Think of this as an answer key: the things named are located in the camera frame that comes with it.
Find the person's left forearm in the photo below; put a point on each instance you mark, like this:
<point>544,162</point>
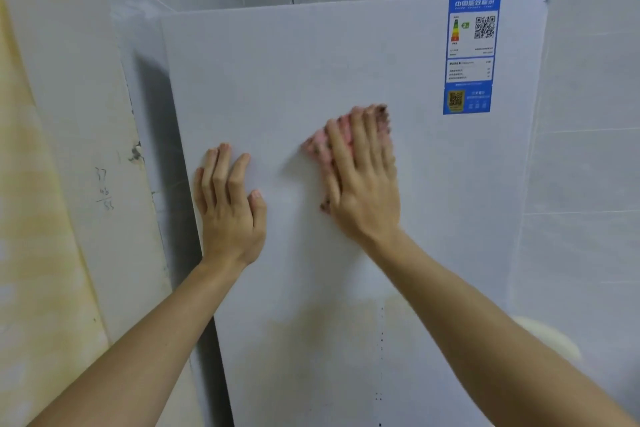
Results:
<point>150,341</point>

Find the person's left thumb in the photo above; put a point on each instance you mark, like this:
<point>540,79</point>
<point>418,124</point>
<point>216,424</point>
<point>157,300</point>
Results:
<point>258,211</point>

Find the person's right thumb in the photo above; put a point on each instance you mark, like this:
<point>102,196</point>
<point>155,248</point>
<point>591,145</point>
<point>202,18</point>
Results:
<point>331,189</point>

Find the person's left little finger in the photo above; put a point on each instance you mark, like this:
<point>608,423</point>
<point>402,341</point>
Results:
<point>199,189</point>

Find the person's right little finger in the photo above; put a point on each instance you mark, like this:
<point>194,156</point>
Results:
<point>390,151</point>

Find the white refrigerator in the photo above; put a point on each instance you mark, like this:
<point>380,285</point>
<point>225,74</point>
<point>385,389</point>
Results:
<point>300,66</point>

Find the pink cleaning cloth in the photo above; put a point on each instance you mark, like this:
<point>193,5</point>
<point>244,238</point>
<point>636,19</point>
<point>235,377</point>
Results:
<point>320,149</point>

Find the person's right middle finger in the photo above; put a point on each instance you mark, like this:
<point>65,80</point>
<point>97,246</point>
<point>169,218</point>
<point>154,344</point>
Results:
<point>361,134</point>

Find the cream round object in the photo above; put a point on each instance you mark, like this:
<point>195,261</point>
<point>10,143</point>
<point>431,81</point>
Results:
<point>547,339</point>

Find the blue energy label sticker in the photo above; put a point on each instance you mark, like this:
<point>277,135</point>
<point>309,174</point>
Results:
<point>470,56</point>

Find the person's right hand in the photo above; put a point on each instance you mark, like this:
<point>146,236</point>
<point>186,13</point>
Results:
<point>367,196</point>

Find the person's left hand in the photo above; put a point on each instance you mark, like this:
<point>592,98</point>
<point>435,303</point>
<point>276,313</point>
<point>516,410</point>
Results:
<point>230,226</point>

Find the person's right forearm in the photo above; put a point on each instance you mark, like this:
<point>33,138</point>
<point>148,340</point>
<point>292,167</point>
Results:
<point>480,336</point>

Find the person's left middle finger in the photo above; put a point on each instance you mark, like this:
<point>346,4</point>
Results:
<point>223,169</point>

